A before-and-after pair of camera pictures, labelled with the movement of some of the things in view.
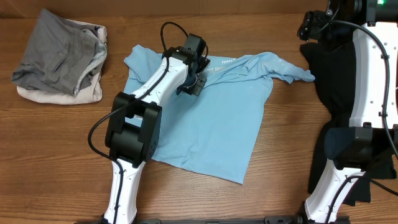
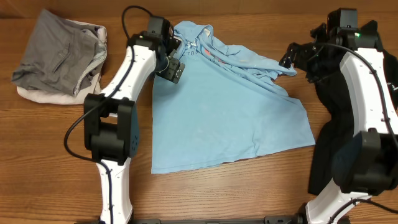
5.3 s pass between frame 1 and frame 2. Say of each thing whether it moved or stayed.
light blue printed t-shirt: moved
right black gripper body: moved
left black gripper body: moved
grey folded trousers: stayed
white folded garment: stayed
